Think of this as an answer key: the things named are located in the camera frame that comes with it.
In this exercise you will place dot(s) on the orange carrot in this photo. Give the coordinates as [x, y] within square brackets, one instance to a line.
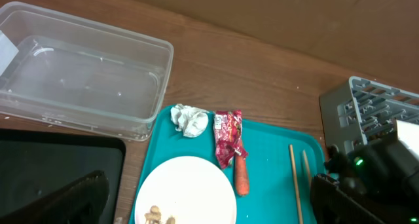
[241, 180]

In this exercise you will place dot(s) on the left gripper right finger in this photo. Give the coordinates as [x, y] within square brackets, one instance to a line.
[331, 204]

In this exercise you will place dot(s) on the clear plastic bin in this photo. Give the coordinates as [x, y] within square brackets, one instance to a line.
[69, 71]

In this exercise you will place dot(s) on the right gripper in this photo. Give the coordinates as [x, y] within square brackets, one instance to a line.
[339, 164]

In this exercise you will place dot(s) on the teal serving tray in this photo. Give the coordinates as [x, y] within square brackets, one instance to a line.
[271, 197]

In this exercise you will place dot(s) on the wooden chopstick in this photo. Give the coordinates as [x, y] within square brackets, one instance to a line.
[296, 185]
[307, 168]

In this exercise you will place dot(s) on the black tray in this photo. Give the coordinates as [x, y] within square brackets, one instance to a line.
[35, 164]

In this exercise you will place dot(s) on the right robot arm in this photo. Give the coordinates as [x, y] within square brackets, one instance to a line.
[381, 178]

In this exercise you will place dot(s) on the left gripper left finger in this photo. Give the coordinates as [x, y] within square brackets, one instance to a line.
[81, 201]

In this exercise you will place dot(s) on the grey dishwasher rack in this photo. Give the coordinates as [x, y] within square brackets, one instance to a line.
[359, 110]

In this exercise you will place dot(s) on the peanut food scraps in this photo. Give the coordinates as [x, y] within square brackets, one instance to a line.
[154, 216]

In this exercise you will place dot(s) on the crumpled white napkin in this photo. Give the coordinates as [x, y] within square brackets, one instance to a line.
[191, 121]

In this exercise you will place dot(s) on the white plate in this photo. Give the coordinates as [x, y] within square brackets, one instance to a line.
[188, 189]

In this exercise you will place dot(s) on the red snack wrapper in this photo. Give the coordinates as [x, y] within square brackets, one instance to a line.
[228, 130]

